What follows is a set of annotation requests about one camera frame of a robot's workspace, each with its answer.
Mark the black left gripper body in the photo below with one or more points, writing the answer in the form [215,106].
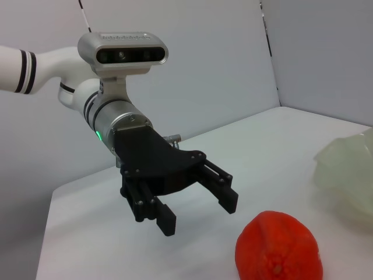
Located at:
[145,154]

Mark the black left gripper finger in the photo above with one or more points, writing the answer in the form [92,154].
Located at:
[166,221]
[224,192]

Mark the red-orange fruit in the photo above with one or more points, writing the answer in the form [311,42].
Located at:
[277,251]

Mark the wavy translucent glass fruit plate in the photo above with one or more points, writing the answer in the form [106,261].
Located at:
[349,175]

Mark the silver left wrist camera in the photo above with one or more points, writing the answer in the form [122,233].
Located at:
[128,54]

